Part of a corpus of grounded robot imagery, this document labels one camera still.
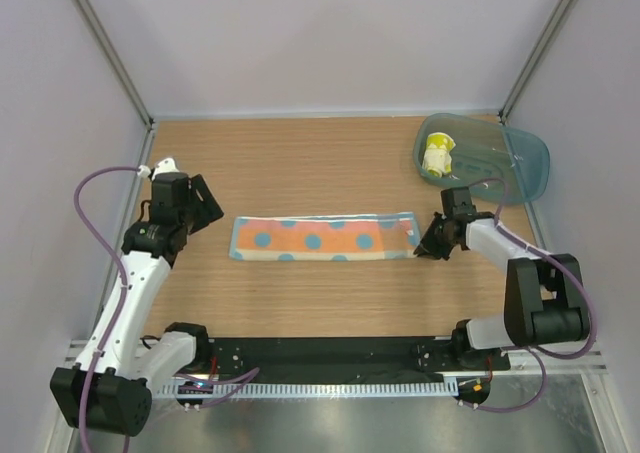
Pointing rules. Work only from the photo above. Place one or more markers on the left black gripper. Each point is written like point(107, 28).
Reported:
point(208, 208)

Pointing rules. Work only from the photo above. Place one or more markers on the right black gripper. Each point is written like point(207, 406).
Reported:
point(428, 246)

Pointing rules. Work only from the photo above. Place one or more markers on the blue orange dotted towel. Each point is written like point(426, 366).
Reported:
point(362, 237)

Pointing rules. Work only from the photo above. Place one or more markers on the yellow green patterned towel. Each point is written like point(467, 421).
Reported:
point(437, 159)

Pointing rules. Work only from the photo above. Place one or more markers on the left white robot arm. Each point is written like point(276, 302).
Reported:
point(110, 386)

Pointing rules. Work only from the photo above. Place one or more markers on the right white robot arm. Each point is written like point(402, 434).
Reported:
point(545, 303)

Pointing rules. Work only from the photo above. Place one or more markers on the clear blue plastic tray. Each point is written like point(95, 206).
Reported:
point(493, 157)

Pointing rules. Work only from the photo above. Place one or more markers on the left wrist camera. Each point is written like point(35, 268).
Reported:
point(170, 190)

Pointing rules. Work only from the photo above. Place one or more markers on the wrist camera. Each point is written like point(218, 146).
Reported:
point(170, 190)
point(457, 201)

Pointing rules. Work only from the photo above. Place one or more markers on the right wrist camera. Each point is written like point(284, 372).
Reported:
point(457, 201)

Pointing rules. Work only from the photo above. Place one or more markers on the white slotted cable duct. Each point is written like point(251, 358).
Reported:
point(179, 390)

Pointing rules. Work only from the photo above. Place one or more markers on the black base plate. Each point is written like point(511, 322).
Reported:
point(229, 356)

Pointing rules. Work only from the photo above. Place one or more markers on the left aluminium frame post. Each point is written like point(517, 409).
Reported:
point(113, 59)

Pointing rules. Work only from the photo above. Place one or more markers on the aluminium frame post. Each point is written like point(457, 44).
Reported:
point(113, 59)
point(552, 28)

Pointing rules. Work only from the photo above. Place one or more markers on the right aluminium frame post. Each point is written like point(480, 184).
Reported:
point(552, 28)

